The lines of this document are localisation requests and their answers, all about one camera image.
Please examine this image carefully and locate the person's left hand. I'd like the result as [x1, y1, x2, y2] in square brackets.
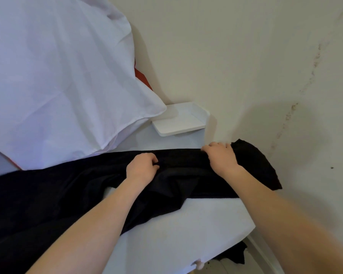
[126, 153, 160, 186]

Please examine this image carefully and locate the person's right hand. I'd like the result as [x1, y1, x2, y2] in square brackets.
[201, 142, 244, 179]

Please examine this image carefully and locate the black cloth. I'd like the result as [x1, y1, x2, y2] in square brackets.
[0, 139, 282, 274]

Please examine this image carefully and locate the person's left forearm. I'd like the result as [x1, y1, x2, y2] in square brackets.
[26, 177, 150, 274]

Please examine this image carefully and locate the person's right forearm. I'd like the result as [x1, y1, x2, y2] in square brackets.
[225, 165, 343, 274]

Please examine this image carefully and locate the white plastic tray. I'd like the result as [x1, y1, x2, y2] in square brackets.
[151, 102, 211, 137]

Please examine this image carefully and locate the dark fabric piece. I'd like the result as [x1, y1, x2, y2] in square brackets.
[214, 241, 248, 265]

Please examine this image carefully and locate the large white sheet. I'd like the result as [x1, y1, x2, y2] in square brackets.
[0, 0, 167, 171]

